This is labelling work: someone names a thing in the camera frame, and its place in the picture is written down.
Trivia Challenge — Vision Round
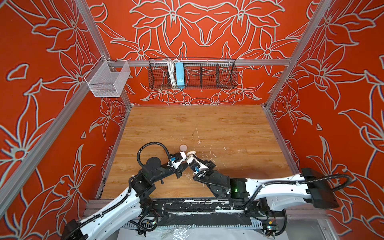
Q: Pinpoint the white earbud charging case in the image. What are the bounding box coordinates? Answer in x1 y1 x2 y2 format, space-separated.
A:
187 151 197 157

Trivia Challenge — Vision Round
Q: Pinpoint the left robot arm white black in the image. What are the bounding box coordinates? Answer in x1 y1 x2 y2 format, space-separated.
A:
61 142 188 240

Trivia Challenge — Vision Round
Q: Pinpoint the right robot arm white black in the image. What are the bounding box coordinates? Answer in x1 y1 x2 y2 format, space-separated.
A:
187 155 353 212

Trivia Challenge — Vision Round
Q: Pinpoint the small circuit board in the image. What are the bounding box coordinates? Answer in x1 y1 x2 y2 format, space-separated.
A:
262 220 277 239

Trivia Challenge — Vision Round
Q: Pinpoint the light blue box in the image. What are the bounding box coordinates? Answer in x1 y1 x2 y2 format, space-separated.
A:
175 62 185 89

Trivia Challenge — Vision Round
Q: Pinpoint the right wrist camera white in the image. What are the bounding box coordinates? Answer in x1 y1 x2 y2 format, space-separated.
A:
187 156 209 175

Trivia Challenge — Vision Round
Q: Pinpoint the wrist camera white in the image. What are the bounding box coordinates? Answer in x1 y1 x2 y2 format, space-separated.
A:
187 156 209 175
169 152 187 170

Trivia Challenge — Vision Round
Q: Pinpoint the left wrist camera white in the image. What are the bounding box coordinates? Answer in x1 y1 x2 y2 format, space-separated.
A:
169 152 187 170

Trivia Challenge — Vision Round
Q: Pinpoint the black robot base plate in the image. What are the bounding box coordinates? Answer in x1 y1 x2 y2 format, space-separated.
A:
140 197 286 227

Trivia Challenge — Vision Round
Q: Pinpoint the grey slotted cable duct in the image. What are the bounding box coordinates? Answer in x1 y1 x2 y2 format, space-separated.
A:
122 219 263 231

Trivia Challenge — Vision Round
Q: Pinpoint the aluminium frame rail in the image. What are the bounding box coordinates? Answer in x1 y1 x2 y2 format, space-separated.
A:
261 0 332 181

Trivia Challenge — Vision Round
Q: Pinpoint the black wire wall basket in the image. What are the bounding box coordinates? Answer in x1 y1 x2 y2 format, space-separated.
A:
148 57 239 90

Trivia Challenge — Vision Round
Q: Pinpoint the white coiled cable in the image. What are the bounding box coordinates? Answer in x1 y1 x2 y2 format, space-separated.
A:
167 59 177 88

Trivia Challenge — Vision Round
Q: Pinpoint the white wire mesh basket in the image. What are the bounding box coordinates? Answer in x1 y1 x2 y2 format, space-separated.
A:
84 55 131 98

